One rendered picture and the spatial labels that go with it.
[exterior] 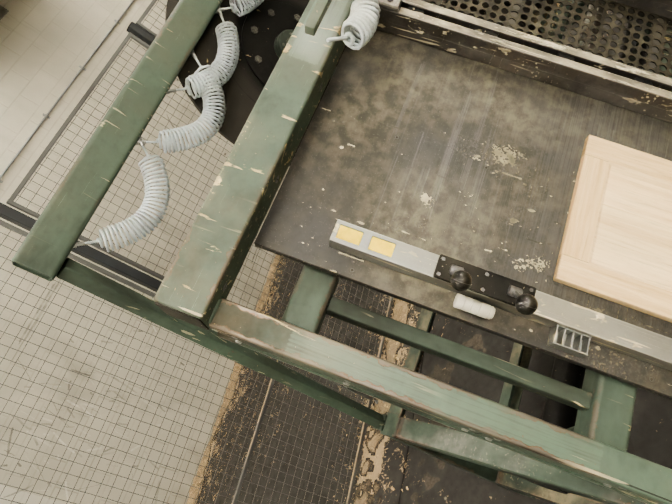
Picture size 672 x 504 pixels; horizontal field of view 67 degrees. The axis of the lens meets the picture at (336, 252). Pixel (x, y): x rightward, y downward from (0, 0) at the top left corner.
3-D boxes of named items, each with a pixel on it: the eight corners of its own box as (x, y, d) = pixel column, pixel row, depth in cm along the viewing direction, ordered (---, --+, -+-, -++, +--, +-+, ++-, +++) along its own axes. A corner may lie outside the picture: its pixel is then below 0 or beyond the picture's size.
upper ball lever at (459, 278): (461, 282, 102) (468, 296, 89) (443, 275, 103) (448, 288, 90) (468, 264, 102) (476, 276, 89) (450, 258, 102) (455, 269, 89)
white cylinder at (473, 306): (451, 308, 104) (489, 322, 103) (455, 304, 101) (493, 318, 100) (455, 295, 105) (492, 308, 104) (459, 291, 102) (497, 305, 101)
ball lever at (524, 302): (519, 303, 101) (535, 320, 88) (500, 296, 102) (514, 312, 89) (526, 285, 101) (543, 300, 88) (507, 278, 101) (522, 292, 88)
